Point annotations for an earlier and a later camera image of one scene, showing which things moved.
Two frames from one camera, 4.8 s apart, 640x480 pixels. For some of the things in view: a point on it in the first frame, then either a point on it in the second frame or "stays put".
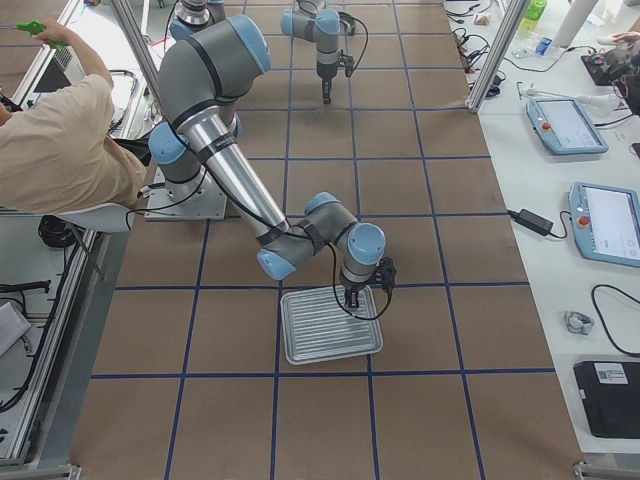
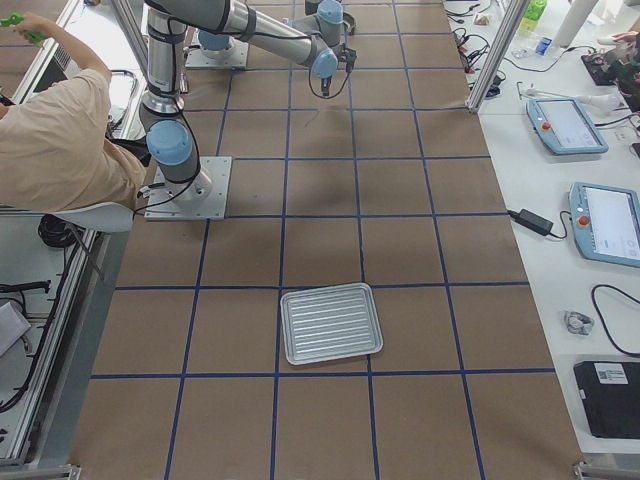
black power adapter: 532,221 stays put
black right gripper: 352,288 -> 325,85
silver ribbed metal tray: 319,326 stays put
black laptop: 611,395 stays put
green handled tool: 33,27 -> 15,19
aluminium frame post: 496,54 stays put
